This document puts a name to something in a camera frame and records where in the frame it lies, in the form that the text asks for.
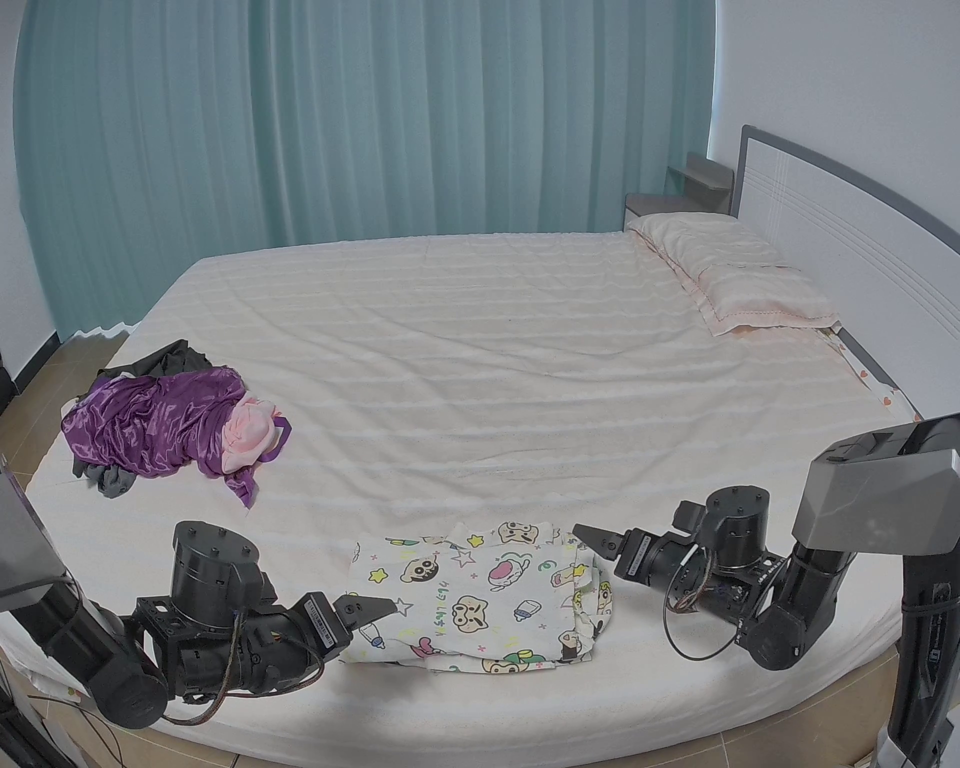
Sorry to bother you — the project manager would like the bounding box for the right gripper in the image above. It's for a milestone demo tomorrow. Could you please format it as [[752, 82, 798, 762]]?
[[573, 522, 711, 594]]

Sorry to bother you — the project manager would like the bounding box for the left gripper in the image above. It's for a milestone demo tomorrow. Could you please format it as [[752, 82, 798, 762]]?
[[257, 591, 398, 678]]

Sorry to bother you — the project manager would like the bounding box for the bed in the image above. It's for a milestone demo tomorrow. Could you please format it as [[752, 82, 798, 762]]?
[[0, 123, 960, 757]]

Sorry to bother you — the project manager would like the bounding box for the pile of clothes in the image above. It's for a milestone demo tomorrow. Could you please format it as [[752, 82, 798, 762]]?
[[60, 338, 294, 512]]

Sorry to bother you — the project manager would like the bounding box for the white printed pyjama top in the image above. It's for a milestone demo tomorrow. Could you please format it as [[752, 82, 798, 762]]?
[[339, 522, 617, 677]]

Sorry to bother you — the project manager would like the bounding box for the cream pillow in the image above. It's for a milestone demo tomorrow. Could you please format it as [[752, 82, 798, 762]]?
[[625, 211, 789, 273], [690, 261, 842, 337]]

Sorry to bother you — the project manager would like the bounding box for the grey bedside table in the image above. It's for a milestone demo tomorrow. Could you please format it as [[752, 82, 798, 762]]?
[[624, 151, 735, 231]]

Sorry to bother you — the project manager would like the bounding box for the blue-green curtain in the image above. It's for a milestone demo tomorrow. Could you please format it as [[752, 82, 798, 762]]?
[[12, 0, 719, 344]]

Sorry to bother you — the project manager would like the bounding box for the black cable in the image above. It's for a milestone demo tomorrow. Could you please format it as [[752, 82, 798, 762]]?
[[661, 581, 744, 663], [159, 667, 246, 733]]

